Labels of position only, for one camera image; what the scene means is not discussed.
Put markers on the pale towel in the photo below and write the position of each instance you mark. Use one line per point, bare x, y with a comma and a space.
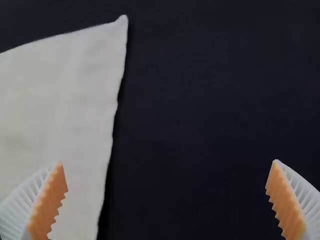
62, 100

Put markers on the black mat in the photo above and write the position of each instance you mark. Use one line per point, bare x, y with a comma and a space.
212, 100

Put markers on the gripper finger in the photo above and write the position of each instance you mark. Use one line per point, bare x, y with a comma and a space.
42, 200
290, 200

